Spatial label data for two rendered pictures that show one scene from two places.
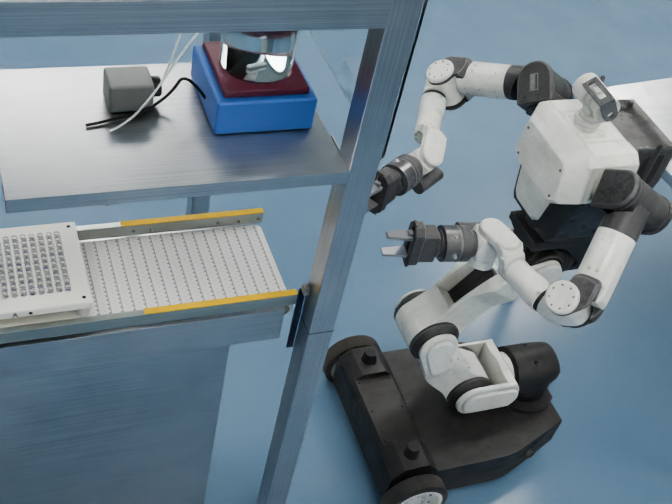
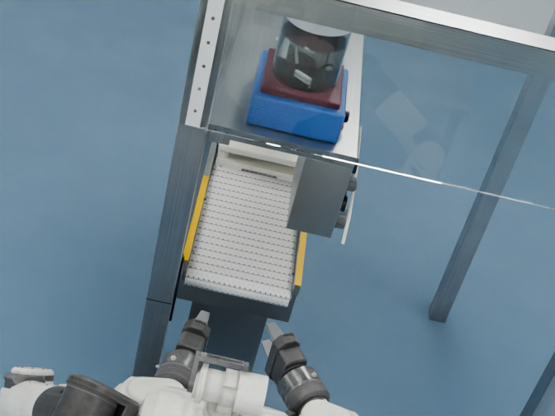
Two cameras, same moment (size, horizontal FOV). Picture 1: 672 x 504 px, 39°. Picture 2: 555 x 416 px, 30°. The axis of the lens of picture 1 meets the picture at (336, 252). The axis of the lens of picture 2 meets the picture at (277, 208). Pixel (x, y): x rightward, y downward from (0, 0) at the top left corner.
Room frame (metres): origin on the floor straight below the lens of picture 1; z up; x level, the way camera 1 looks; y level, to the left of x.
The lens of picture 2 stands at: (2.40, -1.50, 2.54)
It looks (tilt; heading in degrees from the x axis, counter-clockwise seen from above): 38 degrees down; 116
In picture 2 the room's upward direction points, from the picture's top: 15 degrees clockwise
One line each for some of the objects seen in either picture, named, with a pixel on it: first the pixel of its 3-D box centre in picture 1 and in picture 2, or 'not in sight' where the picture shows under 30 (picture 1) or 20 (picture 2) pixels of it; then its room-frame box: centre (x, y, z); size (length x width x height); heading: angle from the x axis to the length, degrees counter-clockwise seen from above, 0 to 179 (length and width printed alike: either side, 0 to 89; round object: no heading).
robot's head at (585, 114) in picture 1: (593, 101); (230, 394); (1.93, -0.49, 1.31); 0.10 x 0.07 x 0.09; 29
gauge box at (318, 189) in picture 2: not in sight; (321, 170); (1.64, 0.27, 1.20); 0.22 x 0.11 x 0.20; 119
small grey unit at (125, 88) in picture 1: (133, 88); not in sight; (1.45, 0.45, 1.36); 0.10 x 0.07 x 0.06; 119
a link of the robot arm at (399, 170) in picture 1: (388, 182); (293, 373); (1.86, -0.09, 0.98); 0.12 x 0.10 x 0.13; 151
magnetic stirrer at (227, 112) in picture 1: (252, 81); not in sight; (1.56, 0.24, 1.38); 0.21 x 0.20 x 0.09; 29
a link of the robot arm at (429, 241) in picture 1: (433, 244); (184, 359); (1.68, -0.22, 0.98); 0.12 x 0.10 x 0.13; 111
